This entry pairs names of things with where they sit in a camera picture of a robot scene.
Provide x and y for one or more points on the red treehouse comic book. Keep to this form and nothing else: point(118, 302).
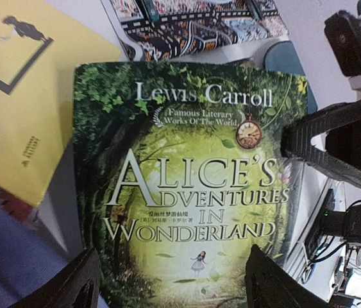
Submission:
point(17, 208)

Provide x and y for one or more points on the yellow paperback book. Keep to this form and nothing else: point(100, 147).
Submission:
point(40, 48)

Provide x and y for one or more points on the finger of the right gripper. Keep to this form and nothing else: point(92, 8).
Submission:
point(329, 140)

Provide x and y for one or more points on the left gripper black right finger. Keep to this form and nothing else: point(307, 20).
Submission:
point(267, 285)

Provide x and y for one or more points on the patterned black placemat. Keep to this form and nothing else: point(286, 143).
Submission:
point(162, 30)

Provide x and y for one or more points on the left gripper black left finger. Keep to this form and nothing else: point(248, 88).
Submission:
point(77, 285)

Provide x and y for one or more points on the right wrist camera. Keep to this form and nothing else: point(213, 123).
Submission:
point(343, 32)

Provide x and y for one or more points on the blue student backpack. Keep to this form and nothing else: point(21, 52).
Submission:
point(26, 261)

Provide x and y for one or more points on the dark teal square plate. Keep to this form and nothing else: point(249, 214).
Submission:
point(282, 56)

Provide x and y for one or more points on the blue orange back-cover book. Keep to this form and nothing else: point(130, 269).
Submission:
point(312, 104)

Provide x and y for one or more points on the green fantasy cover book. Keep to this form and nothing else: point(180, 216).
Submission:
point(178, 173)

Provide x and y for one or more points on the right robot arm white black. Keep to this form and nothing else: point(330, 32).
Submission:
point(332, 230)

